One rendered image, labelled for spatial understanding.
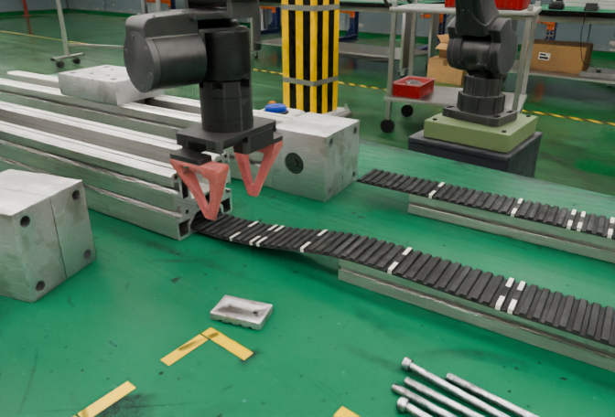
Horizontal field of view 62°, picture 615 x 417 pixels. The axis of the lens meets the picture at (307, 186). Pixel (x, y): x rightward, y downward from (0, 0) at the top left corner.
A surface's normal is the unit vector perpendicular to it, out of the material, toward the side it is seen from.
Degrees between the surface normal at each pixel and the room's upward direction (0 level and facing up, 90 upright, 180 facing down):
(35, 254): 90
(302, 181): 90
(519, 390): 0
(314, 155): 90
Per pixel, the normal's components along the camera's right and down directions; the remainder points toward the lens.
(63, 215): 0.94, 0.13
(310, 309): 0.00, -0.92
